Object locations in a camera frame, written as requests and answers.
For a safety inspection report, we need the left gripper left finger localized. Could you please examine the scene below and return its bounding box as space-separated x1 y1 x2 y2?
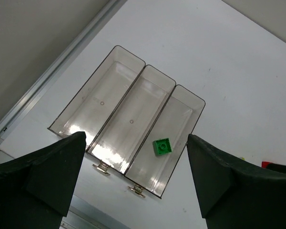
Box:
0 132 86 229

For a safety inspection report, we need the red curved lego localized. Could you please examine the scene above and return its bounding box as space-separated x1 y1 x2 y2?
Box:
261 161 271 168

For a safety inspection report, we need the clear container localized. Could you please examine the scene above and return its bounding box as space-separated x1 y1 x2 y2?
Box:
125 85 205 198
88 65 176 175
48 45 146 145

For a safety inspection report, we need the clear container middle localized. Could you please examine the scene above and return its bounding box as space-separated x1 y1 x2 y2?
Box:
88 65 176 175

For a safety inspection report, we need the aluminium rail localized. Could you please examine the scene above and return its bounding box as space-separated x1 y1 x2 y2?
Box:
0 0 126 144

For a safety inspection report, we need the green square lego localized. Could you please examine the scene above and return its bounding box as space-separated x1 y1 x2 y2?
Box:
153 138 172 156

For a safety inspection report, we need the clear container right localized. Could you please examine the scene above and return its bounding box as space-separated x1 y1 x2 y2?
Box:
125 85 205 198

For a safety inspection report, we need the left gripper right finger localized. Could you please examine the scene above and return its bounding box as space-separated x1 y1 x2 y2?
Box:
187 135 286 229

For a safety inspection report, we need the clear container left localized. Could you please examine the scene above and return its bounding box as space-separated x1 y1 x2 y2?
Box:
48 45 146 145

